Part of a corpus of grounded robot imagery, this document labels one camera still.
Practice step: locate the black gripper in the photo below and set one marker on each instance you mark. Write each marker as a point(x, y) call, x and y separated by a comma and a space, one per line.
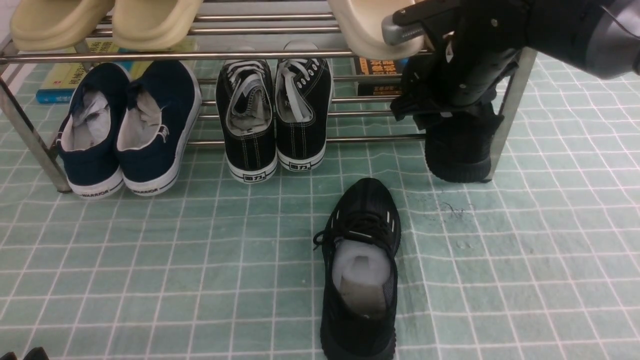
point(475, 45)

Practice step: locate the black knit sneaker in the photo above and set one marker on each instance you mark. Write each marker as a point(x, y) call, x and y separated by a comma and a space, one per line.
point(457, 142)
point(360, 296)

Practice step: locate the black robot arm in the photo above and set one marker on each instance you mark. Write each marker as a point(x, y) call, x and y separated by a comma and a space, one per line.
point(598, 37)

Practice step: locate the silver metal shoe rack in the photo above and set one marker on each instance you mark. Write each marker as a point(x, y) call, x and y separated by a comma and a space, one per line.
point(46, 153)

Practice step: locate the cream left foam slipper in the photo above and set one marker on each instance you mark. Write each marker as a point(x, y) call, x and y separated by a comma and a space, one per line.
point(368, 29)

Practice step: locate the black orange book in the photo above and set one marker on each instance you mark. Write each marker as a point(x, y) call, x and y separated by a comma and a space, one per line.
point(378, 77)

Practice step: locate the black right canvas sneaker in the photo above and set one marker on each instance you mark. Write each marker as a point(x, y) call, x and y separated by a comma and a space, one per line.
point(304, 89)

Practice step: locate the black canvas sneaker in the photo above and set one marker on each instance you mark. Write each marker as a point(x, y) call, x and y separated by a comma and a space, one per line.
point(244, 91)
point(304, 89)

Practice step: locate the black left canvas sneaker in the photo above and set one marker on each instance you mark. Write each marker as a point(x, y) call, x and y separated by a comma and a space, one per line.
point(244, 91)

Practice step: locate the navy right canvas shoe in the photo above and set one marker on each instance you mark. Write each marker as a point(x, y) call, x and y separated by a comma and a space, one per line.
point(162, 106)

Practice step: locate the navy canvas shoe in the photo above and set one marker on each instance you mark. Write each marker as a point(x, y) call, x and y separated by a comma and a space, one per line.
point(86, 139)
point(162, 106)

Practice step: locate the yellow right foam slipper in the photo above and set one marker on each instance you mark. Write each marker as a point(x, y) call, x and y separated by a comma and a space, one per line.
point(152, 25)

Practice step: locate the yellow foam slipper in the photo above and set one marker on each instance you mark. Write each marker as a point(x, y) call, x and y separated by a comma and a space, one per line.
point(152, 25)
point(49, 25)

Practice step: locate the green checkered floor mat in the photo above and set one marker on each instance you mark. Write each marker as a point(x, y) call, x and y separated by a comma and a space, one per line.
point(541, 263)

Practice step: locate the navy left canvas shoe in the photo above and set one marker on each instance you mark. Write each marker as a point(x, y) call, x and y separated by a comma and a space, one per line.
point(86, 139)

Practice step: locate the yellow blue book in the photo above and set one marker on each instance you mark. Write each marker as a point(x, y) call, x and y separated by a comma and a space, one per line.
point(63, 78)

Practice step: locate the yellow left foam slipper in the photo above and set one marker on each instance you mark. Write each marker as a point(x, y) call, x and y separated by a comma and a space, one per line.
point(49, 25)

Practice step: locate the black object bottom left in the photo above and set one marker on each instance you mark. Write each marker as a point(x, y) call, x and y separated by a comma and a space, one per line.
point(36, 353)

